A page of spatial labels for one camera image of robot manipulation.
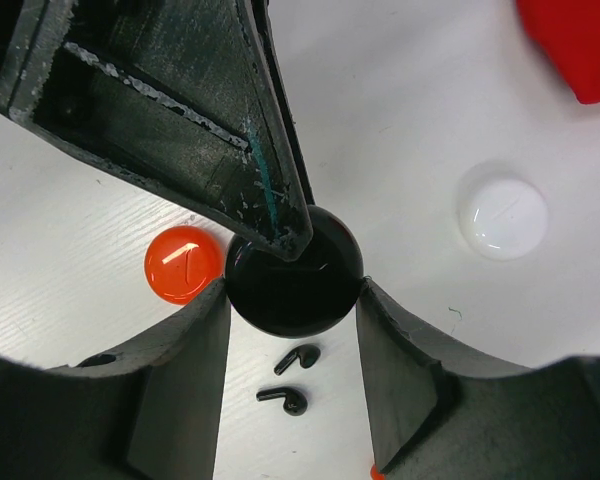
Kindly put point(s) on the black earbud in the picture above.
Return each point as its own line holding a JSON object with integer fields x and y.
{"x": 294, "y": 403}
{"x": 306, "y": 355}

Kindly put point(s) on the black earbud charging case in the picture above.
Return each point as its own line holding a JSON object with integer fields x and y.
{"x": 300, "y": 298}

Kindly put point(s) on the orange earbud right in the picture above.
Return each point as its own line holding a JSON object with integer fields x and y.
{"x": 376, "y": 474}

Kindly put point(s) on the orange earbud charging case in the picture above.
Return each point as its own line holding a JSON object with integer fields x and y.
{"x": 181, "y": 262}

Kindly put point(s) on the red cloth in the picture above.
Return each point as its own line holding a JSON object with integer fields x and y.
{"x": 568, "y": 32}

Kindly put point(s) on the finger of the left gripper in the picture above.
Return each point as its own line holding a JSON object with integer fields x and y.
{"x": 182, "y": 99}

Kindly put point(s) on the white earbud charging case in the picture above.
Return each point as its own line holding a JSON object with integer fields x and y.
{"x": 502, "y": 217}

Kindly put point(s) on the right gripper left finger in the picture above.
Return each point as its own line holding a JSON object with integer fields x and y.
{"x": 149, "y": 408}

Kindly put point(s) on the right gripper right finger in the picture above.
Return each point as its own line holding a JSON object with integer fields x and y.
{"x": 410, "y": 373}

